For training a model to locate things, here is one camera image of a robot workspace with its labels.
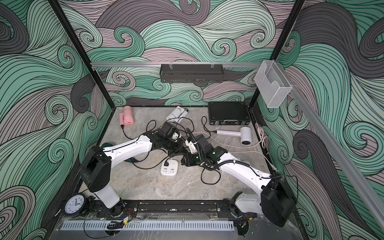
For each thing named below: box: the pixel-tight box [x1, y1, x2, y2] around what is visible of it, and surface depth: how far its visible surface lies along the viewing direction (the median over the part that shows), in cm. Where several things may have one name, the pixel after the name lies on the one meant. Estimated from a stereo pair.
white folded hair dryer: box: [165, 106, 188, 124], surface depth 114 cm
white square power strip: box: [160, 159, 178, 177], surface depth 86 cm
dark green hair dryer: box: [101, 142, 114, 148], surface depth 94 cm
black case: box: [208, 101, 251, 125], surface depth 113 cm
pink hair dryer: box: [119, 105, 134, 126], surface depth 112 cm
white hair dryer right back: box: [216, 126, 252, 146], surface depth 100 cm
